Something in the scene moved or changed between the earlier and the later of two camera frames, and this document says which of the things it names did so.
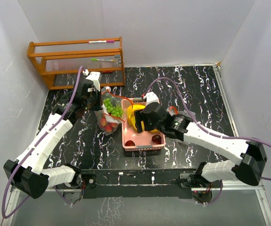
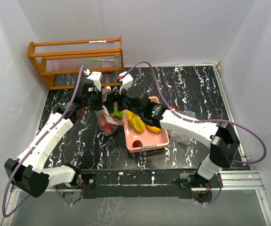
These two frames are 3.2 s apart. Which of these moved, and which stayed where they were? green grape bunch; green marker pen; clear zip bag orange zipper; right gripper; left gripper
Moved: right gripper
Stayed: clear zip bag orange zipper; left gripper; green marker pen; green grape bunch
